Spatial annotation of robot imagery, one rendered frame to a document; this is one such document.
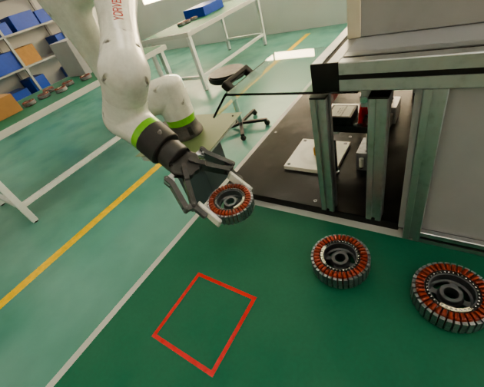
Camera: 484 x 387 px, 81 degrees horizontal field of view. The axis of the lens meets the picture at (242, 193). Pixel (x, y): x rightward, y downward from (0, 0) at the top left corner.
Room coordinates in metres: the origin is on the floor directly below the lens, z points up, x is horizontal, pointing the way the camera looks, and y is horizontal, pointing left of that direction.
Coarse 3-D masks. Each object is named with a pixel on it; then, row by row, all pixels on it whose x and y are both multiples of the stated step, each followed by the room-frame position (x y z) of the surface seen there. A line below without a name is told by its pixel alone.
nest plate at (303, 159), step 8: (304, 144) 0.75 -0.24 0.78; (312, 144) 0.74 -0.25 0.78; (336, 144) 0.69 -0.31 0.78; (344, 144) 0.68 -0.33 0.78; (296, 152) 0.73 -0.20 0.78; (304, 152) 0.71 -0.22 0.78; (312, 152) 0.70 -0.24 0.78; (336, 152) 0.66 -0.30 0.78; (344, 152) 0.65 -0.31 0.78; (288, 160) 0.70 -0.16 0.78; (296, 160) 0.68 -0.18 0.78; (304, 160) 0.67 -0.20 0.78; (312, 160) 0.66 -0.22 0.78; (288, 168) 0.67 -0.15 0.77; (296, 168) 0.65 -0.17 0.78; (304, 168) 0.64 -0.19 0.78; (312, 168) 0.62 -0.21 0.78
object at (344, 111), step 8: (336, 112) 0.63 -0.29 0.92; (344, 112) 0.62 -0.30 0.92; (352, 112) 0.61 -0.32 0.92; (336, 120) 0.61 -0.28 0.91; (344, 120) 0.60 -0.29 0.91; (352, 120) 0.59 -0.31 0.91; (392, 120) 0.56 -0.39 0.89; (336, 128) 0.61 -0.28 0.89; (344, 128) 0.59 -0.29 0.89; (352, 128) 0.58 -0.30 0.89; (360, 128) 0.57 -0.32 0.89
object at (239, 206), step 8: (232, 184) 0.57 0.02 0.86; (240, 184) 0.57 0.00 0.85; (216, 192) 0.56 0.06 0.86; (224, 192) 0.56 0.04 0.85; (232, 192) 0.56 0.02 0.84; (240, 192) 0.54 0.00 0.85; (248, 192) 0.53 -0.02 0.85; (208, 200) 0.54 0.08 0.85; (216, 200) 0.54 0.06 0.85; (224, 200) 0.54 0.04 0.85; (232, 200) 0.54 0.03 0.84; (240, 200) 0.53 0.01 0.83; (248, 200) 0.50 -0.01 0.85; (208, 208) 0.52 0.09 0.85; (216, 208) 0.51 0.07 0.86; (224, 208) 0.52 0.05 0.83; (232, 208) 0.49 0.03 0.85; (240, 208) 0.49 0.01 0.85; (248, 208) 0.49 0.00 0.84; (224, 216) 0.49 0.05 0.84; (232, 216) 0.48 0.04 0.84; (240, 216) 0.48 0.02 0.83; (248, 216) 0.48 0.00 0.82; (224, 224) 0.48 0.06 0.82; (232, 224) 0.48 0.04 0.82
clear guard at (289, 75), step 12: (312, 48) 0.70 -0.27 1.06; (324, 48) 0.67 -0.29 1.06; (276, 60) 0.71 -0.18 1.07; (288, 60) 0.68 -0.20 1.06; (300, 60) 0.65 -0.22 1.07; (312, 60) 0.62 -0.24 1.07; (252, 72) 0.68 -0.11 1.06; (264, 72) 0.65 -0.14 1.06; (276, 72) 0.63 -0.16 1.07; (288, 72) 0.60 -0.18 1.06; (300, 72) 0.58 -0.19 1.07; (240, 84) 0.62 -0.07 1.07; (252, 84) 0.60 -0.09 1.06; (264, 84) 0.58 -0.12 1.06; (276, 84) 0.56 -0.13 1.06; (288, 84) 0.54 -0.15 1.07; (300, 84) 0.52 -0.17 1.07; (228, 96) 0.62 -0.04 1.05
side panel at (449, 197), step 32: (448, 96) 0.33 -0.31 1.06; (480, 96) 0.31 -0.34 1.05; (448, 128) 0.33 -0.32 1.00; (480, 128) 0.30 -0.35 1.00; (416, 160) 0.34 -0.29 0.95; (448, 160) 0.32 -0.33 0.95; (480, 160) 0.29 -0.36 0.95; (416, 192) 0.34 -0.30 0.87; (448, 192) 0.31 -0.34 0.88; (480, 192) 0.29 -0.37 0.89; (416, 224) 0.33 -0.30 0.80; (448, 224) 0.31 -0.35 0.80; (480, 224) 0.28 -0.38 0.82
